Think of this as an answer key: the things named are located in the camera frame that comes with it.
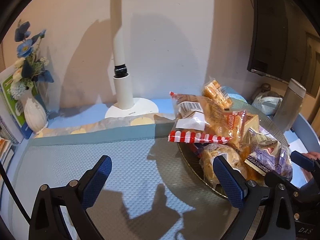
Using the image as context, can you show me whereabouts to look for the purple snack bag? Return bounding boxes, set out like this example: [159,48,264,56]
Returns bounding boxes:
[243,128,293,181]

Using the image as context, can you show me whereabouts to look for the small green edged snack pack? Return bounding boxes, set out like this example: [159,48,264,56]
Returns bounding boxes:
[200,144,248,189]

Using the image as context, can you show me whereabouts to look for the red striped bread snack bag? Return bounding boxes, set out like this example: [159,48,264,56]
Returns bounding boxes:
[168,92,230,144]

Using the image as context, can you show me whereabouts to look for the rice cracker snack pack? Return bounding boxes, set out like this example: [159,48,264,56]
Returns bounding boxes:
[202,79,233,110]

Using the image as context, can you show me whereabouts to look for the grey blue table mat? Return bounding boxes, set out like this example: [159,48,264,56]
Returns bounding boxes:
[12,125,237,239]

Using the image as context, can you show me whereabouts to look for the white ceramic flower vase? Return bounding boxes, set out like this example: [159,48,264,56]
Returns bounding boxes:
[21,89,48,134]

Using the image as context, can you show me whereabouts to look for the orange red snack pack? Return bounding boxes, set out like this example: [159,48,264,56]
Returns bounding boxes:
[223,109,260,150]

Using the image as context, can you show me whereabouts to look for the grey thermos bottle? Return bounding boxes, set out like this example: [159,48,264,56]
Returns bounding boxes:
[273,79,306,133]

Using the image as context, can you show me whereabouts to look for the light blue tissue pack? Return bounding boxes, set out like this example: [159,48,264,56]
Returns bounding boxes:
[252,91,283,115]

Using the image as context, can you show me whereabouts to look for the green white book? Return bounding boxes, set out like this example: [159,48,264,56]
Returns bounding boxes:
[1,65,32,144]

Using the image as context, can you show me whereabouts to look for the white desk lamp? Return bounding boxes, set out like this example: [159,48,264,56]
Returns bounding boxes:
[105,0,158,118]

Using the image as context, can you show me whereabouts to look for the black wall monitor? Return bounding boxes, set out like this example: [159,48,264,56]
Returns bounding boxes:
[247,0,319,97]

